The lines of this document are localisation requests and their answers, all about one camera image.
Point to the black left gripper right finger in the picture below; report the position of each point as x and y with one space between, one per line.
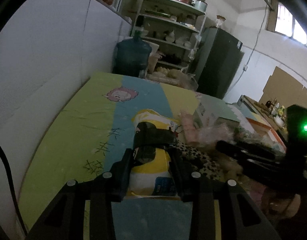
219 210

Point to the white metal shelf rack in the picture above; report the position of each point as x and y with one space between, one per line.
175 26

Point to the blue water jug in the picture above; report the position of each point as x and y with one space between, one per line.
132 55

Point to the yellow black plush doll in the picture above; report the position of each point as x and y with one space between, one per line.
150 175

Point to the pink plush in plastic bag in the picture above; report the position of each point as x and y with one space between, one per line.
203 132

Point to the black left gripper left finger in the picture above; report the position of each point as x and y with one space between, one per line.
64 217

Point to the brown cardboard wall sheet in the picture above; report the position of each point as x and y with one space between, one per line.
285 89

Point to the orange rimmed cardboard tray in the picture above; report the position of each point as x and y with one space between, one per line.
267 132

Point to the person's hand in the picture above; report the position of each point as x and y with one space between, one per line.
278 205

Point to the dark green refrigerator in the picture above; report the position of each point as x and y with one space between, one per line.
217 61

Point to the leopard print soft toy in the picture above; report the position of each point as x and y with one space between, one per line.
199 161

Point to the plastic bag of food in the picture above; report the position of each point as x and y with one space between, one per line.
174 77

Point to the kitchen counter with bottles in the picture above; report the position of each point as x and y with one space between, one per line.
263 111

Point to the colourful foam play mat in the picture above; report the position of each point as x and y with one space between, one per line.
92 133

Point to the window with bars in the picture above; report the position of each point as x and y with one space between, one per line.
281 21

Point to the floral tissue box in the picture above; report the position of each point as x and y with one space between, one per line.
212 111

